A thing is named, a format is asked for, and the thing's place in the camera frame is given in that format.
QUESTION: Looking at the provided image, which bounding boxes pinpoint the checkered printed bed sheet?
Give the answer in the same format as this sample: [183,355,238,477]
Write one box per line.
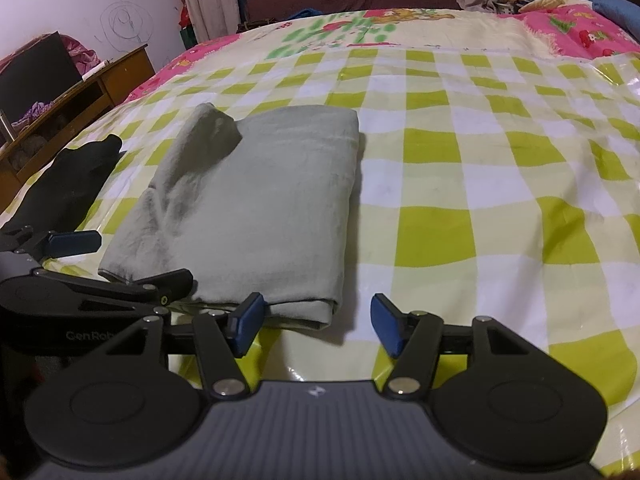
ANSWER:
[40,2,640,478]

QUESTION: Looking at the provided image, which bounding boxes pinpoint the wooden desk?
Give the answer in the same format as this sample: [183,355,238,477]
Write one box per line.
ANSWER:
[0,43,156,213]

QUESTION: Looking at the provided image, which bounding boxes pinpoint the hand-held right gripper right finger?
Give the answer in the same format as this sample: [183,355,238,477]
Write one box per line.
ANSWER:
[370,293,523,402]

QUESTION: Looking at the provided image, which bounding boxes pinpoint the black monitor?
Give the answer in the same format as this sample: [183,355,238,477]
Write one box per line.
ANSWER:
[0,33,84,117]

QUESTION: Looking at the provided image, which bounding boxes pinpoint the blue pillow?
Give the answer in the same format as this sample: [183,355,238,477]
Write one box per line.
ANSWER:
[594,0,640,42]

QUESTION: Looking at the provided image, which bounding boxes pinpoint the red and green bag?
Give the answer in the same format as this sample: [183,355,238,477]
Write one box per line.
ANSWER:
[176,0,200,52]

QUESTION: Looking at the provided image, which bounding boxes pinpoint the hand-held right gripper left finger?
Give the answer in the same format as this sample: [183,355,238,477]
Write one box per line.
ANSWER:
[117,292,265,401]

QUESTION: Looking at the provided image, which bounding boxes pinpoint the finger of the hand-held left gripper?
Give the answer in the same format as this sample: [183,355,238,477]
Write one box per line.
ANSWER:
[0,226,101,261]
[32,268,195,307]

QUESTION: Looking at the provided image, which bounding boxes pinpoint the yellow printed quilt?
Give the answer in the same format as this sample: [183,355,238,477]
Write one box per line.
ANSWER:
[516,0,568,14]

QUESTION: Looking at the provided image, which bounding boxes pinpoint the black folded garment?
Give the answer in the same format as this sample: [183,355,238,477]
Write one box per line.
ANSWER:
[0,134,124,237]

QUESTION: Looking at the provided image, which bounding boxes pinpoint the purple cloth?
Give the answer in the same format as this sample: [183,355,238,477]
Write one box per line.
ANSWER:
[11,101,55,130]

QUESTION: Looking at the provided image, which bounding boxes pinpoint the grey-green pants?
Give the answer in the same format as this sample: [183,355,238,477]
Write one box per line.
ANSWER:
[98,103,362,332]

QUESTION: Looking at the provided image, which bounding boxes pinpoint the pink cloth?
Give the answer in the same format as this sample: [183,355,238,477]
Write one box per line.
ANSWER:
[61,35,100,77]

